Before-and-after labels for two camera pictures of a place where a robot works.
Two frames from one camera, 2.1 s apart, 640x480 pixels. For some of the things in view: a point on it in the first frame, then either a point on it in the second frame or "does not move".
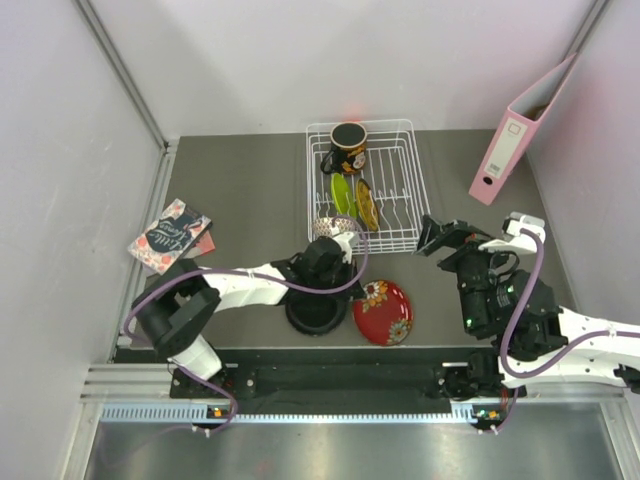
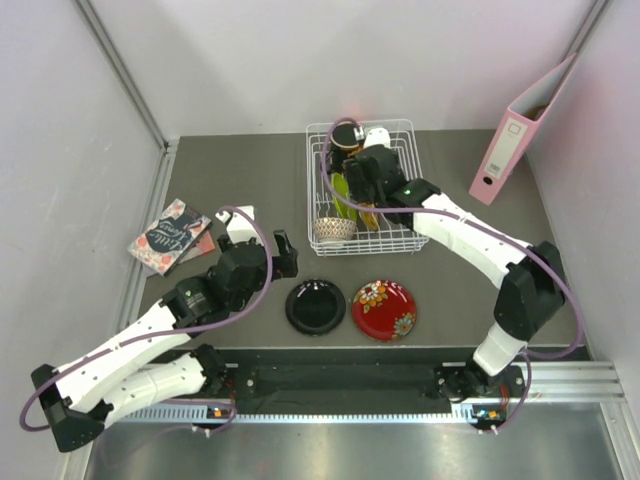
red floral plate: x=385 y=314 does not move
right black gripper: x=474 y=250 -> x=355 y=182
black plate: x=315 y=314 does not move
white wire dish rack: x=366 y=178 does not move
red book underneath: x=203 y=245 does not move
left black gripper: x=348 y=270 -> x=283 y=266
